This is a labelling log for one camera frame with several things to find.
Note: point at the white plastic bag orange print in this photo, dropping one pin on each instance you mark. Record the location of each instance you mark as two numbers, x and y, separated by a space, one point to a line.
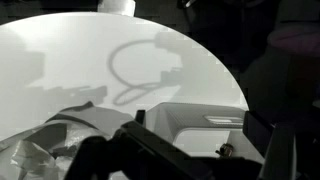
40 146

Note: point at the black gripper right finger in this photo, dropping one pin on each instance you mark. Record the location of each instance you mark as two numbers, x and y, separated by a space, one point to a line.
276 153

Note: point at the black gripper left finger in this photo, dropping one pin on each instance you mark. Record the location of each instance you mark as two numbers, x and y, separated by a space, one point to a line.
140 153

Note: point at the white plastic basket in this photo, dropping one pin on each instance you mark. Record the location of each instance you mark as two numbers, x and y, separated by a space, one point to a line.
200 120

